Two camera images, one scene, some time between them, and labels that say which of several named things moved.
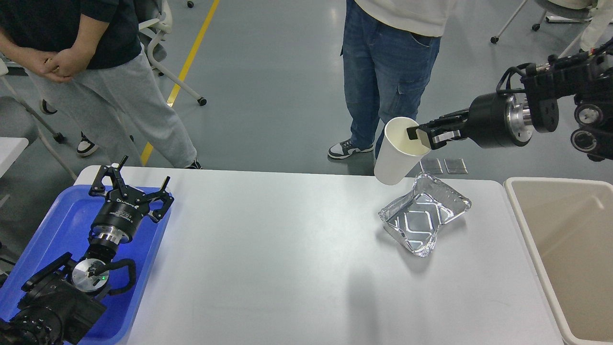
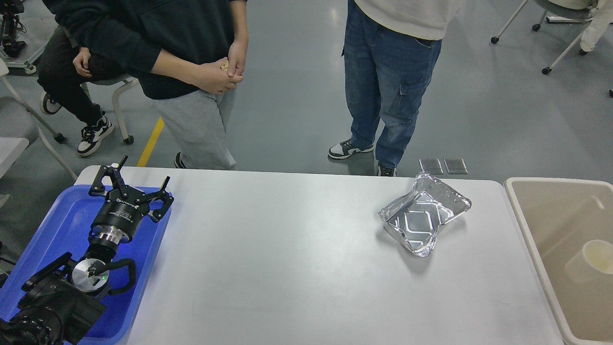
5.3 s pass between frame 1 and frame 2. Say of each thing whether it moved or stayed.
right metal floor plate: stayed
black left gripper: stayed
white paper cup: moved
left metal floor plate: stayed
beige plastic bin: stayed
